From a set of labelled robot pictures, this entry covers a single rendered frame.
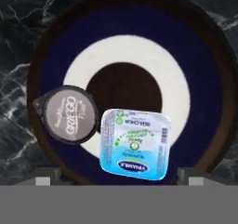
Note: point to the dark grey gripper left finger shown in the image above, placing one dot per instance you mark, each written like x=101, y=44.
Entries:
x=46, y=175

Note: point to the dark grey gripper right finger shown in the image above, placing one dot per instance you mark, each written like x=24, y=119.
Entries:
x=192, y=175

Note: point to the round black grey yogurt container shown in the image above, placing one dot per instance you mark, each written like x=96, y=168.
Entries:
x=69, y=114

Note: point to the square white blue yogurt container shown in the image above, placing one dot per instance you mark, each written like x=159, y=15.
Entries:
x=134, y=144

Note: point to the brown blue white round plate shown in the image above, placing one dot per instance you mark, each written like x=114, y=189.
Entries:
x=192, y=79

